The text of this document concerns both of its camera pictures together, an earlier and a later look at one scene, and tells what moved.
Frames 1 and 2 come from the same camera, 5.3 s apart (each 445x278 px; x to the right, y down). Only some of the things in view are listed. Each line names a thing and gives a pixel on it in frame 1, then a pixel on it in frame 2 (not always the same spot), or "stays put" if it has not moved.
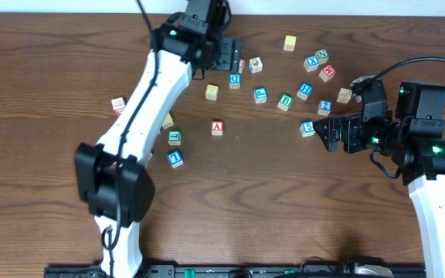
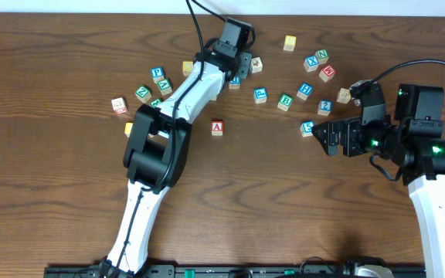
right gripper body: (377, 133) stays put
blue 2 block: (324, 106) stays put
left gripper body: (219, 55) → (242, 62)
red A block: (217, 127) stays put
